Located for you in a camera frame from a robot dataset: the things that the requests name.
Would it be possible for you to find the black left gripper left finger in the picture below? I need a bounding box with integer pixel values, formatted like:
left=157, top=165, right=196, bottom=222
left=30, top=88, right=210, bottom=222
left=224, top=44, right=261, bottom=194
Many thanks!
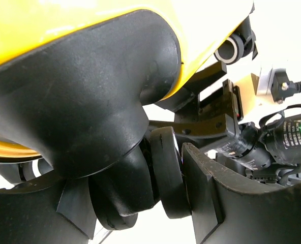
left=56, top=177, right=97, bottom=239

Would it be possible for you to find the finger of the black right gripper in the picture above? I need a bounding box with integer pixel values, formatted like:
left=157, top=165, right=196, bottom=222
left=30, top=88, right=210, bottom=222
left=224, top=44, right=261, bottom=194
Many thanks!
left=163, top=62, right=227, bottom=112

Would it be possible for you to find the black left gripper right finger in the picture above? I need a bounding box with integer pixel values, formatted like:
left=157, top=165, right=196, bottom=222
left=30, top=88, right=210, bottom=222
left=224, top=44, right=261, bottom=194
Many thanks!
left=182, top=143, right=291, bottom=243

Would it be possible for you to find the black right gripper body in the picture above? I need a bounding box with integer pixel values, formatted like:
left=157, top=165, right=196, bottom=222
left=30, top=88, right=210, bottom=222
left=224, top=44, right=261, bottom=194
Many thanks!
left=150, top=80, right=301, bottom=186

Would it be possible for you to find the yellow hard-shell suitcase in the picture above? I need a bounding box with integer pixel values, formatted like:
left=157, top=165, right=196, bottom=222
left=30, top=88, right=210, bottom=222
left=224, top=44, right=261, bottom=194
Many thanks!
left=0, top=1, right=254, bottom=229

